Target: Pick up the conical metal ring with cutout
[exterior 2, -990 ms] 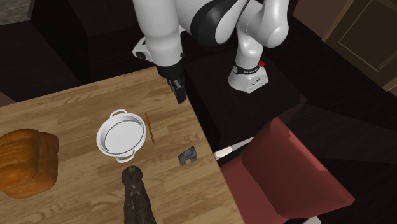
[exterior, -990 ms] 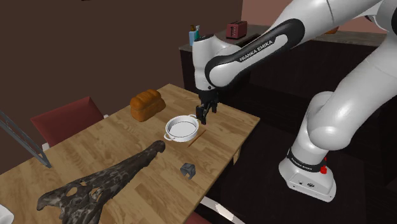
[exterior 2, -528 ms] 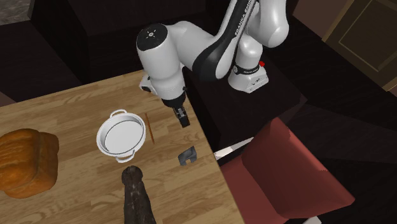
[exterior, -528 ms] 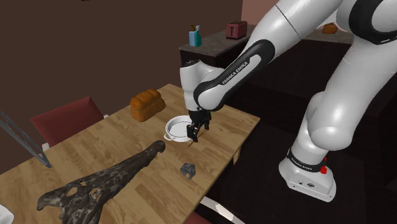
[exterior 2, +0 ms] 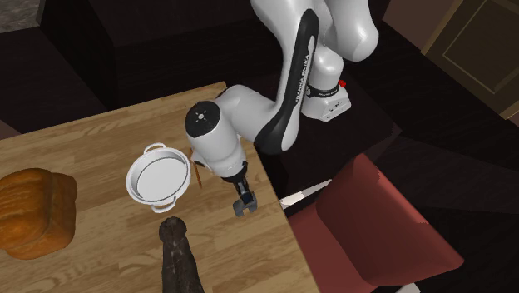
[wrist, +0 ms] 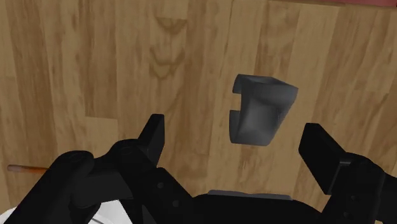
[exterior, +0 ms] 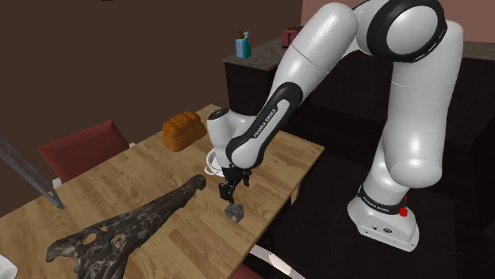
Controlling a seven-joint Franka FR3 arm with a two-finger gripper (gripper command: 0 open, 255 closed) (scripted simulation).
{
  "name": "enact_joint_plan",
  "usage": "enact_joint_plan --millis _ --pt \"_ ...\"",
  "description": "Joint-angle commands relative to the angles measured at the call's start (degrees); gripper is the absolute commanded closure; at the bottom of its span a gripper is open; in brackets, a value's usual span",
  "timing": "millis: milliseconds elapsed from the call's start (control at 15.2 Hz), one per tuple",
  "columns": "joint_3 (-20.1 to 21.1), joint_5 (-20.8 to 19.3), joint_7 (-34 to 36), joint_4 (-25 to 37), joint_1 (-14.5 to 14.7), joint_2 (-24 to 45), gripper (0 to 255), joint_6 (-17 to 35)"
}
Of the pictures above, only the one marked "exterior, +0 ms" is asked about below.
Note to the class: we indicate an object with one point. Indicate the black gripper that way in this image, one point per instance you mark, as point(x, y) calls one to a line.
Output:
point(236, 173)

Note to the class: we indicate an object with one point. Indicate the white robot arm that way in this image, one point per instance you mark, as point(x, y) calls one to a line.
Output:
point(417, 116)

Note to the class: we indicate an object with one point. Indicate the small grey clip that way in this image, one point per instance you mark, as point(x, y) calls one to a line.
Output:
point(234, 213)

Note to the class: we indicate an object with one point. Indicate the white bowl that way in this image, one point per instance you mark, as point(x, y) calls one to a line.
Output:
point(212, 162)

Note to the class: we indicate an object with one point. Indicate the wooden table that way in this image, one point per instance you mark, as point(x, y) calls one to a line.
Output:
point(162, 185)

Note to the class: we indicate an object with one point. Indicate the brown bread loaf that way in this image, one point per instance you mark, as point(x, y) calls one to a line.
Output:
point(184, 131)

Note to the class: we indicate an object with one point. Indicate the dark kitchen counter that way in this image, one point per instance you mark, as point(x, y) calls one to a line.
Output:
point(251, 83)

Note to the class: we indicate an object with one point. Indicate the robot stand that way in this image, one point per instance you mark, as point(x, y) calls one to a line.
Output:
point(328, 239)

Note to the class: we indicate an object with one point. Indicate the dark animal skull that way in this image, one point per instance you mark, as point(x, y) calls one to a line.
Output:
point(123, 231)

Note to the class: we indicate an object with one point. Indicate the teal spray bottle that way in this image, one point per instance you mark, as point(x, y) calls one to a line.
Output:
point(247, 48)

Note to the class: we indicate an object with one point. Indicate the blue soap bottle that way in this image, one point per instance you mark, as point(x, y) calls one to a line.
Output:
point(240, 48)

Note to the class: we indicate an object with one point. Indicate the red chair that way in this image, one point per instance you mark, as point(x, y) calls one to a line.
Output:
point(83, 150)

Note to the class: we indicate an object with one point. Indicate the red toaster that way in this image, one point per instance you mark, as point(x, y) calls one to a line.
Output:
point(290, 36)

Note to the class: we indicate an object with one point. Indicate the white rounded object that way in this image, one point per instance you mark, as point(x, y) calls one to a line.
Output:
point(6, 269)

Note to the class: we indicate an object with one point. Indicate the grey metal frame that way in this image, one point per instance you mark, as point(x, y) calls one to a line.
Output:
point(29, 174)

